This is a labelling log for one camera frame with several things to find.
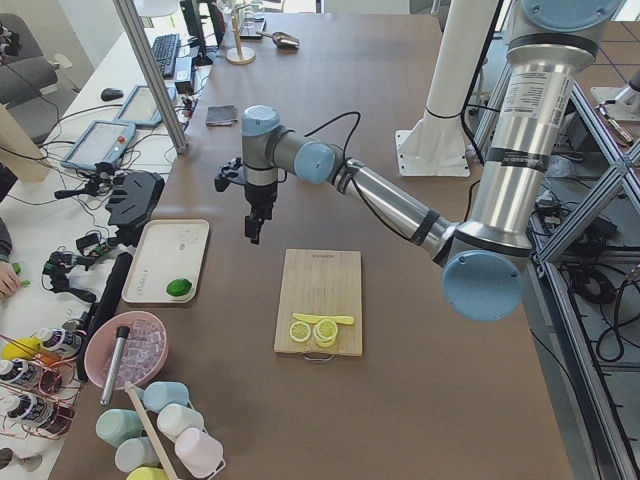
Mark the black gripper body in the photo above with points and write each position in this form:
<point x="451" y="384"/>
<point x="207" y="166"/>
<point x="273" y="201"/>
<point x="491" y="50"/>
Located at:
<point x="259" y="196"/>

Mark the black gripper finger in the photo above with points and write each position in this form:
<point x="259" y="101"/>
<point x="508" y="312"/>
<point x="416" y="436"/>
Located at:
<point x="253" y="225"/>

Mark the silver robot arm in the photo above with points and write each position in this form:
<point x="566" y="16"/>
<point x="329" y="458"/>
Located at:
<point x="482" y="257"/>

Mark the pink bowl with ice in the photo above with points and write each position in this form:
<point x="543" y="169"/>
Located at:
<point x="145" y="351"/>

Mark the wooden cutting board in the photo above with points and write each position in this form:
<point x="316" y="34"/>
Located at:
<point x="323" y="283"/>

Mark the cream rabbit tray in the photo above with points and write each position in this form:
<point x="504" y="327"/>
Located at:
<point x="168" y="249"/>

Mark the folded grey cloth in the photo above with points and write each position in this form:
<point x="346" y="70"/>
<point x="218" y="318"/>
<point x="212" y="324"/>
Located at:
<point x="224" y="115"/>

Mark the green lime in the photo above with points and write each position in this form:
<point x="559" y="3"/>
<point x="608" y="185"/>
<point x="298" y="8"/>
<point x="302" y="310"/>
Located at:
<point x="178" y="287"/>

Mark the lemon slice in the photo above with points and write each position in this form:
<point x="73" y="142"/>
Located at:
<point x="300" y="331"/>

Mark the stacked lemon slices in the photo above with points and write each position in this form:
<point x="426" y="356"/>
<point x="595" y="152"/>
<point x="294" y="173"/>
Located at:
<point x="325" y="332"/>

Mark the yellow plastic knife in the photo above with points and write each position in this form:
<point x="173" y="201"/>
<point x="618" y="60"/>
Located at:
<point x="315" y="319"/>

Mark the wooden mug tree stand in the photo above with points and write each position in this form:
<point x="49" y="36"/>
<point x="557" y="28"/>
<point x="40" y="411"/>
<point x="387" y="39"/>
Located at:
<point x="238" y="54"/>

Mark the blue teach pendant far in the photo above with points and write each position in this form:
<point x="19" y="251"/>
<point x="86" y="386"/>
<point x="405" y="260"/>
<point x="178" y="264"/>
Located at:
<point x="140" y="109"/>

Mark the blue teach pendant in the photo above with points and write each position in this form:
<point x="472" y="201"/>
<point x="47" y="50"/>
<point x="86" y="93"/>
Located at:
<point x="102" y="142"/>
<point x="140" y="109"/>

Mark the metal ice scoop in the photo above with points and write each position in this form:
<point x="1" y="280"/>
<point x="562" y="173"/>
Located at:
<point x="282" y="40"/>

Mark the blue teach pendant near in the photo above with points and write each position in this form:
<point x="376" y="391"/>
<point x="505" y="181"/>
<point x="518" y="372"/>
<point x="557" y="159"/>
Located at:
<point x="102" y="142"/>

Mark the steel muddler black tip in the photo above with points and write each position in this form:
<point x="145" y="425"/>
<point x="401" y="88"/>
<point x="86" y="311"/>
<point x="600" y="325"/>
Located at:
<point x="118" y="346"/>

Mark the black keyboard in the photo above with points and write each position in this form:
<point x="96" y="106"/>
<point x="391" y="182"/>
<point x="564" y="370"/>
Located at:
<point x="165" y="50"/>

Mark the black computer mouse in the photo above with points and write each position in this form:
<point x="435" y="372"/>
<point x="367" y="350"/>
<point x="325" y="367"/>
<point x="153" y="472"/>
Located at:
<point x="110" y="94"/>

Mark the light blue cup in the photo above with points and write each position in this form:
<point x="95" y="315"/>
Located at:
<point x="160" y="394"/>

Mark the black monitor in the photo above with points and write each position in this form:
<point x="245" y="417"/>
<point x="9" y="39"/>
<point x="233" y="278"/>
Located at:
<point x="200" y="52"/>

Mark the white mint cup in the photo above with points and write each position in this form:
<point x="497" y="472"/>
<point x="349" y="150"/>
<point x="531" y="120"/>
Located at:
<point x="174" y="419"/>

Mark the pink cup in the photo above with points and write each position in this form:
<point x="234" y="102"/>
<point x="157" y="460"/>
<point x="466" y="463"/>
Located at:
<point x="200" y="453"/>

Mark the green cup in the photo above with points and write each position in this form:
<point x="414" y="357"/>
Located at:
<point x="115" y="426"/>

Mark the yellow lemon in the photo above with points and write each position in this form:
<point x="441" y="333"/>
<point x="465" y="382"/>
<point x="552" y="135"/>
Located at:
<point x="24" y="348"/>

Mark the yellow cup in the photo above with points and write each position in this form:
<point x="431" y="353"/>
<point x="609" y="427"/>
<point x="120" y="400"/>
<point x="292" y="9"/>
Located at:
<point x="147" y="473"/>

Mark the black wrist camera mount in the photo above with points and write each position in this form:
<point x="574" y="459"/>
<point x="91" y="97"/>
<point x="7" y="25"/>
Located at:
<point x="232" y="172"/>

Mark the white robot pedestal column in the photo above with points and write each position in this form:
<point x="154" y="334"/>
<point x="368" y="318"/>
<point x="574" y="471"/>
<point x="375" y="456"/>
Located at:
<point x="435" y="146"/>

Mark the white wire cup rack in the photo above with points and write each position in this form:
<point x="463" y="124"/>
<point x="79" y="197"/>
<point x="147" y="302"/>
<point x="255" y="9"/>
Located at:
<point x="157" y="445"/>

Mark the aluminium frame post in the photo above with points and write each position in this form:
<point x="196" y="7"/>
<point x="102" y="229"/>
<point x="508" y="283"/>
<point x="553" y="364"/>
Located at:
<point x="138" y="39"/>

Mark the copper wire bottle rack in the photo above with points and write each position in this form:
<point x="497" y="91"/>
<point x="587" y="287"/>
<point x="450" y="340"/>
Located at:
<point x="38" y="396"/>

